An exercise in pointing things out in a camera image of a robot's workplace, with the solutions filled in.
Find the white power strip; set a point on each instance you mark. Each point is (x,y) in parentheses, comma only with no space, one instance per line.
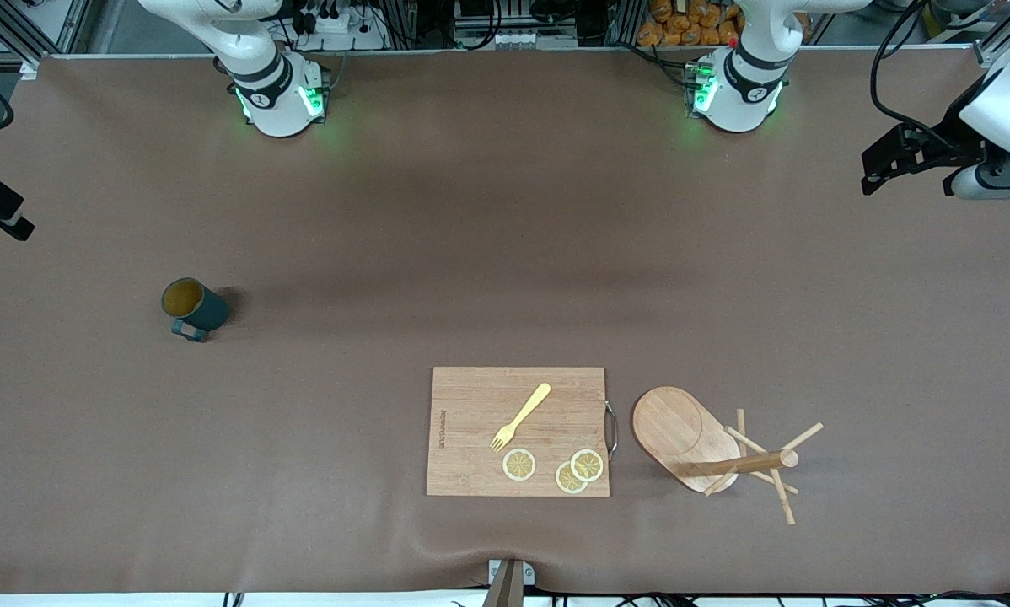
(341,29)

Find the black electronics box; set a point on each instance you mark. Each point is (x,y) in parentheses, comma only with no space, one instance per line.
(513,21)

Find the bamboo cutting board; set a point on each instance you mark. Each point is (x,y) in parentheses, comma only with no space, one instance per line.
(471,455)

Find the aluminium frame post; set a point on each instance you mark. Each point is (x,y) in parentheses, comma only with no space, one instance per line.
(16,38)
(998,42)

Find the bag of orange snacks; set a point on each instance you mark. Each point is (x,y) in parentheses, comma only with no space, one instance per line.
(690,25)

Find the dark green mug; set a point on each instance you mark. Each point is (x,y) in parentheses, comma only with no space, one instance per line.
(206,310)

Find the wooden mug tree rack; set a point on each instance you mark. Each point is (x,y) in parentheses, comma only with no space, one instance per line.
(674,426)

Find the yellow plastic fork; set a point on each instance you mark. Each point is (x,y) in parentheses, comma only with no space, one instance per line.
(526,411)

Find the lemon slice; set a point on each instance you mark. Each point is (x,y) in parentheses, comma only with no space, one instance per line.
(567,480)
(588,464)
(519,464)

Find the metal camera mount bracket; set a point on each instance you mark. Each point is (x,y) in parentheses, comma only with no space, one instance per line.
(509,582)

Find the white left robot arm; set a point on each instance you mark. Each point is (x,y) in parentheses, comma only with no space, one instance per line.
(737,93)

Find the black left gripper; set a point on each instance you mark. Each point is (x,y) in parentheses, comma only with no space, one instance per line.
(946,142)

